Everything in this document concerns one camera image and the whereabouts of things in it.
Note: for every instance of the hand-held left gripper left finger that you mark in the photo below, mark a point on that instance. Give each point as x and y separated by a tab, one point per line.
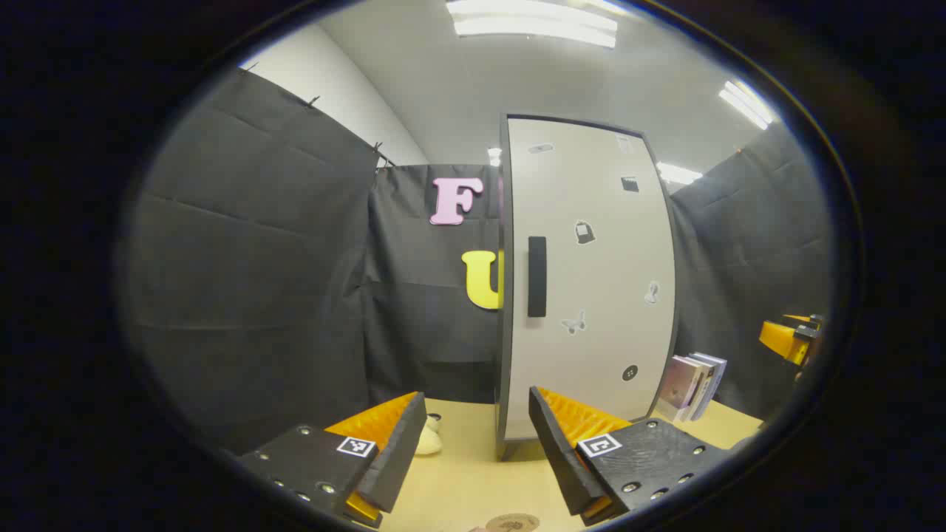
399	458

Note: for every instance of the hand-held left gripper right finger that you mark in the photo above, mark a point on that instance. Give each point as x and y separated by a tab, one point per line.
554	451

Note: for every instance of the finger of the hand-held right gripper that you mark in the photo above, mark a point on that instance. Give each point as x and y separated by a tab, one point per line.
782	338
802	319

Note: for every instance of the white cabinet door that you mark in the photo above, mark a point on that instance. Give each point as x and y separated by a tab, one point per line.
591	355

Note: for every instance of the dark grey cabinet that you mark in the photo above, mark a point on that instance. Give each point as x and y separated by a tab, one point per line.
502	332

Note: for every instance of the cream plush toy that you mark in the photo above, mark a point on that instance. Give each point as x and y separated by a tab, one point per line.
429	442

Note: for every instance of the white book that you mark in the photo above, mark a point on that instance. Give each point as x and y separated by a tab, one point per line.
702	391

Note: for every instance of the pink book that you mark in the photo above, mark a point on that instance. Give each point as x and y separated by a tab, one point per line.
676	384

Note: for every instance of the ceiling light panel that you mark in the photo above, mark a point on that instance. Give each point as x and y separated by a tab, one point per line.
494	156
746	103
678	174

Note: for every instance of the black backdrop cloth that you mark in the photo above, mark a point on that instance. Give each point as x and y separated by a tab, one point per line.
259	258

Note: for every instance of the large double ceiling light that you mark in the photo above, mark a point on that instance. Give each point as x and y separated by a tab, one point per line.
532	22

